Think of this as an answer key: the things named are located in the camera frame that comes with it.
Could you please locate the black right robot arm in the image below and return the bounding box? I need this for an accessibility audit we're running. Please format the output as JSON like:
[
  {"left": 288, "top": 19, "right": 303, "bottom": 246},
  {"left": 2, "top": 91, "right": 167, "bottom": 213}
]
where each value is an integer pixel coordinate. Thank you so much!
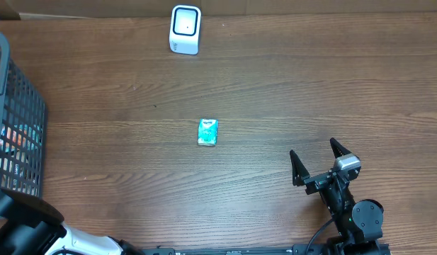
[{"left": 290, "top": 138, "right": 391, "bottom": 255}]

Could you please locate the dark mesh basket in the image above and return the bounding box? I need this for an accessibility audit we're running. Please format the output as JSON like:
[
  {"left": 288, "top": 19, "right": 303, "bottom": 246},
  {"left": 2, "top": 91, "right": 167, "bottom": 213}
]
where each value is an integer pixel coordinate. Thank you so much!
[{"left": 0, "top": 33, "right": 47, "bottom": 198}]

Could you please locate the white barcode scanner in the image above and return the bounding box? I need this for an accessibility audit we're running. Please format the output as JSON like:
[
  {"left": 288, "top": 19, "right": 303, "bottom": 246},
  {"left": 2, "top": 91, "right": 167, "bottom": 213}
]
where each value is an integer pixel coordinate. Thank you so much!
[{"left": 169, "top": 5, "right": 202, "bottom": 55}]

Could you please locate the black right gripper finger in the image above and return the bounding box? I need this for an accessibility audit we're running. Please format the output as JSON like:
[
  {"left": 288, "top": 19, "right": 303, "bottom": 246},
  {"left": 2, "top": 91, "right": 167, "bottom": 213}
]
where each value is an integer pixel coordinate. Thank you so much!
[
  {"left": 290, "top": 150, "right": 310, "bottom": 186},
  {"left": 330, "top": 137, "right": 351, "bottom": 158}
]

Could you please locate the teal tissue pack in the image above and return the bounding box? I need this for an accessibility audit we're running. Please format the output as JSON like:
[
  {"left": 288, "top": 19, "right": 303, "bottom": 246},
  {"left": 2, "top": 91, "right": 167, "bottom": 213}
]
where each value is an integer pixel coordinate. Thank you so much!
[{"left": 198, "top": 119, "right": 218, "bottom": 146}]

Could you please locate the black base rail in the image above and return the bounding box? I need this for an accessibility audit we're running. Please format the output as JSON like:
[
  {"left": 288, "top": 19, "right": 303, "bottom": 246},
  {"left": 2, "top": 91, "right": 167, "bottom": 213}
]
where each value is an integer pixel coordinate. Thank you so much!
[{"left": 140, "top": 244, "right": 392, "bottom": 255}]

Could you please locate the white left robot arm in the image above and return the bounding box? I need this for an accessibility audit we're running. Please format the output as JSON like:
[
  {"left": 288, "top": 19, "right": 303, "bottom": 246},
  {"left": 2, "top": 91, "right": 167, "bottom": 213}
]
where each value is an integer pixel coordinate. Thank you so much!
[{"left": 0, "top": 188, "right": 143, "bottom": 255}]

